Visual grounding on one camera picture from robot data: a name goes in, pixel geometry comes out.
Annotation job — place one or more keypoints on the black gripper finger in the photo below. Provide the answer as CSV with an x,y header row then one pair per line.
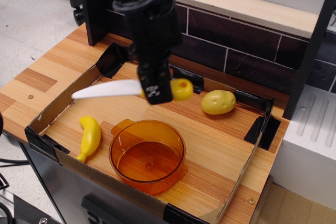
x,y
144,80
160,91

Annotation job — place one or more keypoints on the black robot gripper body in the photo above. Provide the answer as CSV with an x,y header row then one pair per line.
x,y
155,30

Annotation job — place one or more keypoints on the white toy knife yellow handle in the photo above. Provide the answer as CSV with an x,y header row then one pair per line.
x,y
181,89

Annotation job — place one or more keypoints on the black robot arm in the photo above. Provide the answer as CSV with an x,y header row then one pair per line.
x,y
155,30

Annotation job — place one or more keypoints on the cardboard fence with black tape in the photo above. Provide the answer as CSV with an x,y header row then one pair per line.
x,y
228,156

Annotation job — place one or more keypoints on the orange transparent plastic pot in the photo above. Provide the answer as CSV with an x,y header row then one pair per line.
x,y
148,155

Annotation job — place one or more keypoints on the yellow toy potato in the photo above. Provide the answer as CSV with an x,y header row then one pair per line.
x,y
218,102

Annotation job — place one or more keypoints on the black chair wheel base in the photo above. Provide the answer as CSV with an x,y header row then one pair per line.
x,y
78,12

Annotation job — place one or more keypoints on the yellow toy banana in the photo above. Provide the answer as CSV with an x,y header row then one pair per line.
x,y
91,137

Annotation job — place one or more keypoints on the white toy sink drainboard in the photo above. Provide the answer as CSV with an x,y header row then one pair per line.
x,y
305,163

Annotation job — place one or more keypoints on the black shelf frame wooden top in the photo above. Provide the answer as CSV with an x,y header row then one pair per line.
x,y
248,44

